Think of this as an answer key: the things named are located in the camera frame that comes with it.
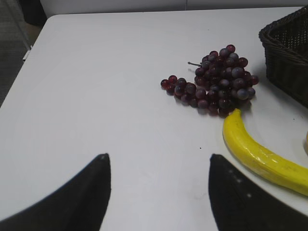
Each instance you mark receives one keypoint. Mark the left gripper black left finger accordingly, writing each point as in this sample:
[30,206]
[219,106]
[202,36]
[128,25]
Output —
[79,205]

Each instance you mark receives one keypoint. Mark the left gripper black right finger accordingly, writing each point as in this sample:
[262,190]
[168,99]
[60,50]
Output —
[238,204]

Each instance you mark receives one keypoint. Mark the purple grape bunch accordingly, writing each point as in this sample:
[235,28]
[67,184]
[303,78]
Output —
[220,85]

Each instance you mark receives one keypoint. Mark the black wicker basket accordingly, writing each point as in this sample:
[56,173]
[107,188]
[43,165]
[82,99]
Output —
[285,42]

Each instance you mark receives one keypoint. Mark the yellow banana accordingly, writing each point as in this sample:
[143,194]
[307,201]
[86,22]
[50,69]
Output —
[261,160]

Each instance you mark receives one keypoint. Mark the yellow lemon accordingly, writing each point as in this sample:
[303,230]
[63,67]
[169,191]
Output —
[306,143]

